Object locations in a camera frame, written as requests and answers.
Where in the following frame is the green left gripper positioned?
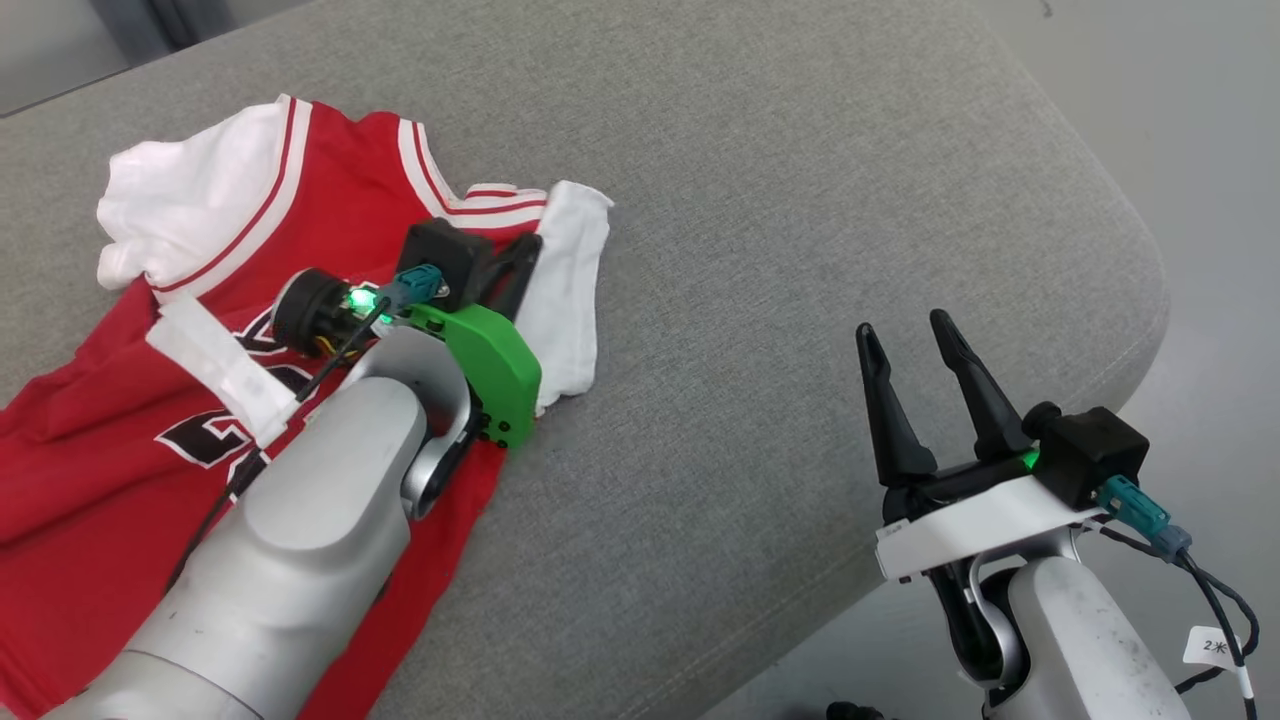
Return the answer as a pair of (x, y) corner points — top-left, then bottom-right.
(272, 232), (544, 449)

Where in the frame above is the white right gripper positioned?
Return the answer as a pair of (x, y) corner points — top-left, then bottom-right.
(856, 308), (1106, 686)

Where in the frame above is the red white basketball jersey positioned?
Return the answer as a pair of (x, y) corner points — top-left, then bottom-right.
(0, 93), (614, 720)

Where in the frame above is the grey fabric sofa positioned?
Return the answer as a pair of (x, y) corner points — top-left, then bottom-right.
(0, 0), (1171, 720)

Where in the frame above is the right camera cable teal plug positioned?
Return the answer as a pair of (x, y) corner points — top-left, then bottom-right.
(1095, 475), (1263, 720)

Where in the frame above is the white cable strap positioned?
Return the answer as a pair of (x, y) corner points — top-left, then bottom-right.
(147, 295), (299, 448)

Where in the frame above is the white cable label tag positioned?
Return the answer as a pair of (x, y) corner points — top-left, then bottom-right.
(1183, 625), (1244, 667)

